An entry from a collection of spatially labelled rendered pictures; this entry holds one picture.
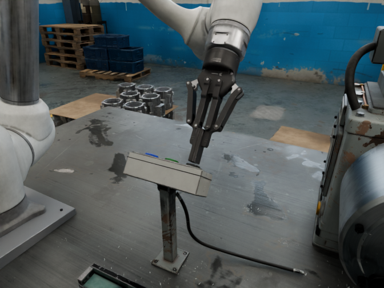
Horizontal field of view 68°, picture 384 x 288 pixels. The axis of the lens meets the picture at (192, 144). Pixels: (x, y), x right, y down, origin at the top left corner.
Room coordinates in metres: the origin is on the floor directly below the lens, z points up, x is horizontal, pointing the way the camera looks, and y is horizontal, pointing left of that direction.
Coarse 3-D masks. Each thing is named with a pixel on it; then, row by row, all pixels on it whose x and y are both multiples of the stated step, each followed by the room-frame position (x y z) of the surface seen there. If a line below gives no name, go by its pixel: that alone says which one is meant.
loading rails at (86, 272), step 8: (96, 264) 0.37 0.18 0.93; (88, 272) 0.35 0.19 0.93; (96, 272) 0.36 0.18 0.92; (104, 272) 0.35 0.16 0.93; (112, 272) 0.35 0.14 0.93; (80, 280) 0.34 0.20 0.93; (88, 280) 0.34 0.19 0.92; (96, 280) 0.34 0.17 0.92; (104, 280) 0.34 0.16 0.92; (112, 280) 0.34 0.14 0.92; (120, 280) 0.34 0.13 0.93; (128, 280) 0.34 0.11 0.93
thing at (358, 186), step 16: (368, 160) 0.43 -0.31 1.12; (352, 176) 0.43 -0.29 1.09; (368, 176) 0.39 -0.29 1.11; (352, 192) 0.38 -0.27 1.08; (368, 192) 0.35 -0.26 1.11; (352, 208) 0.34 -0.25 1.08; (368, 208) 0.32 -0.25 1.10; (352, 224) 0.32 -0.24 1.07; (368, 224) 0.32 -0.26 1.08; (352, 240) 0.32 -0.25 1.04; (368, 240) 0.31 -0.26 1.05; (352, 256) 0.32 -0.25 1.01; (368, 256) 0.31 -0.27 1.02; (352, 272) 0.31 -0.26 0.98; (368, 272) 0.30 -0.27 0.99
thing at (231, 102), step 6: (234, 90) 0.56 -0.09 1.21; (240, 90) 0.55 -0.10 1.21; (234, 96) 0.55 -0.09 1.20; (228, 102) 0.54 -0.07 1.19; (234, 102) 0.55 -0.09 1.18; (228, 108) 0.54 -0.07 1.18; (222, 114) 0.53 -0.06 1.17; (228, 114) 0.54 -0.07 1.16; (222, 120) 0.52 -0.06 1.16; (216, 126) 0.52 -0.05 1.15; (222, 126) 0.53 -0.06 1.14
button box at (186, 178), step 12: (132, 156) 0.52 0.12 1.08; (144, 156) 0.51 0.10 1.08; (132, 168) 0.50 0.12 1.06; (144, 168) 0.49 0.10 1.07; (156, 168) 0.48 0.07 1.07; (168, 168) 0.47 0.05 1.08; (180, 168) 0.47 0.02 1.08; (192, 168) 0.46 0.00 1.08; (144, 180) 0.48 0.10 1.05; (156, 180) 0.47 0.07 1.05; (168, 180) 0.46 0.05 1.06; (180, 180) 0.45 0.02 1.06; (192, 180) 0.44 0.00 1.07; (204, 180) 0.46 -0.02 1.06; (192, 192) 0.43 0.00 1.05; (204, 192) 0.46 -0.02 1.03
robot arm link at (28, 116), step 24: (0, 0) 0.79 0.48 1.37; (24, 0) 0.80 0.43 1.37; (0, 24) 0.79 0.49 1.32; (24, 24) 0.80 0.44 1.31; (0, 48) 0.79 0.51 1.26; (24, 48) 0.80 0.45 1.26; (0, 72) 0.79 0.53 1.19; (24, 72) 0.79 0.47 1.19; (24, 96) 0.79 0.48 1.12; (0, 120) 0.75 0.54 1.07; (24, 120) 0.76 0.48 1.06; (48, 120) 0.83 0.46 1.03; (48, 144) 0.82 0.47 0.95
